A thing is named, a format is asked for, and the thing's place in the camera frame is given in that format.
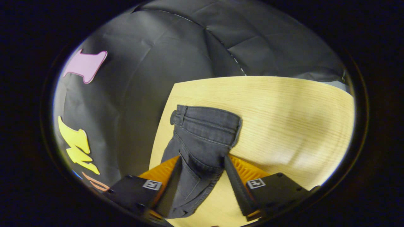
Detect black backdrop cloth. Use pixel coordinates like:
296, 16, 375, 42
52, 0, 348, 190

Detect black jeans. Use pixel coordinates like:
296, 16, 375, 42
161, 105, 243, 220

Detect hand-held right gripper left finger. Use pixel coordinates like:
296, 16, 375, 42
104, 155, 183, 220

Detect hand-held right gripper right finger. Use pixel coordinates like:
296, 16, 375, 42
224, 154, 321, 221

